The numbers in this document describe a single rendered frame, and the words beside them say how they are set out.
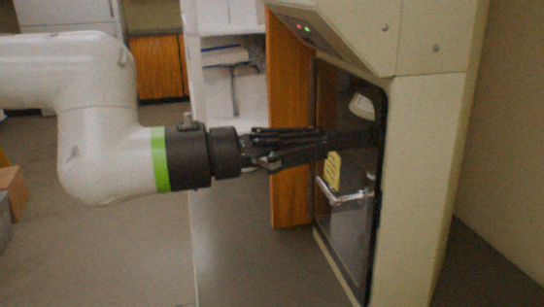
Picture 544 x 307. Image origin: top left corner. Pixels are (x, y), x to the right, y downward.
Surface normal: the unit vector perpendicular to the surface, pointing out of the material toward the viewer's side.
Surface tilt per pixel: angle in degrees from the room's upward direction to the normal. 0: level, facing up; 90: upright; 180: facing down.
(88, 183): 84
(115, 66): 74
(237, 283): 0
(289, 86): 90
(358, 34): 90
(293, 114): 90
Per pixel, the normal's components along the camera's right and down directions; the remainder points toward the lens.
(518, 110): -0.97, 0.11
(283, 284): -0.03, -0.92
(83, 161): 0.00, -0.17
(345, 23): 0.22, 0.37
